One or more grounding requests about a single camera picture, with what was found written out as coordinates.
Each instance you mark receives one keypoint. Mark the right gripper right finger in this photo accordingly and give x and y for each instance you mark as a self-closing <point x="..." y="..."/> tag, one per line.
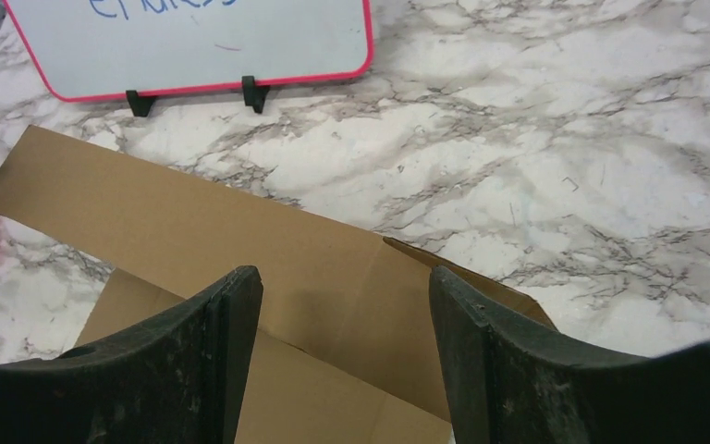
<point x="509" y="379"/>

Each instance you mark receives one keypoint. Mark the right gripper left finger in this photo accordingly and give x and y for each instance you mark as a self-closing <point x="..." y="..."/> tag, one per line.
<point x="176" y="377"/>

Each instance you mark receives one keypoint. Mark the brown cardboard box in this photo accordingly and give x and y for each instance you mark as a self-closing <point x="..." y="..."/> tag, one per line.
<point x="345" y="348"/>

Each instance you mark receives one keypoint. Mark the pink framed whiteboard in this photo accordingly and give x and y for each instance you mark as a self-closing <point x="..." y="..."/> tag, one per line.
<point x="100" y="50"/>

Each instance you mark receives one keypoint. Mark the black whiteboard stand foot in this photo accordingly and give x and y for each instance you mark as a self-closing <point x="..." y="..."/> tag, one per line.
<point x="254" y="93"/>
<point x="140" y="104"/>

